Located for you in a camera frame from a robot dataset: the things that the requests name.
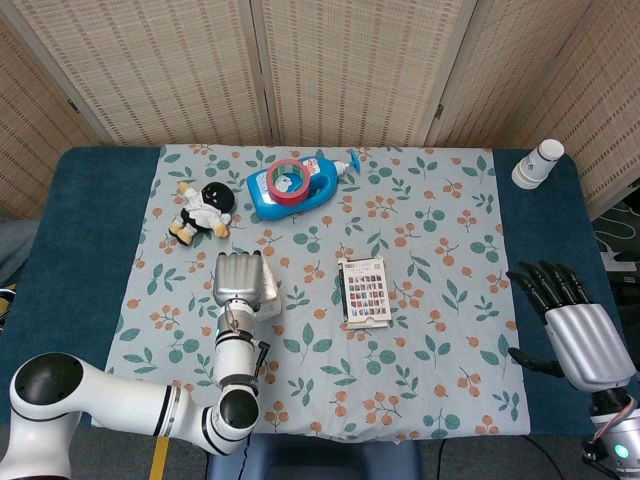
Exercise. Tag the white paper packet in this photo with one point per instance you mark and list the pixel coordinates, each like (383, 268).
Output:
(271, 295)

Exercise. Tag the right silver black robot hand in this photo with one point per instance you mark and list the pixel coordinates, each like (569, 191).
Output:
(587, 345)

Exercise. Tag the floral tablecloth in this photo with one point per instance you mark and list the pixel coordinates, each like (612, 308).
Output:
(325, 370)

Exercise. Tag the beige woven folding screen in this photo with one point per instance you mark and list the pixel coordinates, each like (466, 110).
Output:
(150, 75)

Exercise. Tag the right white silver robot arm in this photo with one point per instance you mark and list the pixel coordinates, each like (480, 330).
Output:
(620, 440)

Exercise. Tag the white paper cup stack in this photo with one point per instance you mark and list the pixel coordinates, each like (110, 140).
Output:
(535, 167)

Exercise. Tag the dark blue table cover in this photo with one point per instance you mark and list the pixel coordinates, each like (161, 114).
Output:
(90, 200)

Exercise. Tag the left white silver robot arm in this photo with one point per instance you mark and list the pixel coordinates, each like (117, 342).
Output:
(125, 405)

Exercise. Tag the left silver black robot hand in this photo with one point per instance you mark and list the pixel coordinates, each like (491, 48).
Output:
(237, 277)

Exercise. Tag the bystander grey trousers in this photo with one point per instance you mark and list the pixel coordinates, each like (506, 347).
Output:
(12, 245)

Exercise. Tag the black white plush doll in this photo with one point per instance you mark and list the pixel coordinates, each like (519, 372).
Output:
(200, 212)

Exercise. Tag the white power strip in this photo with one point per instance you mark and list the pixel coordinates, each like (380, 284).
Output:
(622, 261)

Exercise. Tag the metal screen hinge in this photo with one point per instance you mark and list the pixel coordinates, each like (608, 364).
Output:
(73, 106)
(439, 111)

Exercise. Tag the red tape roll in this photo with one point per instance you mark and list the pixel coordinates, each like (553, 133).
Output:
(300, 193)

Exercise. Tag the blue pump detergent bottle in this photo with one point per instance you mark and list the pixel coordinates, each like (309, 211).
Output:
(312, 197)

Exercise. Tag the blue padded stool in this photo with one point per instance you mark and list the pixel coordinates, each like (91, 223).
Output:
(325, 462)

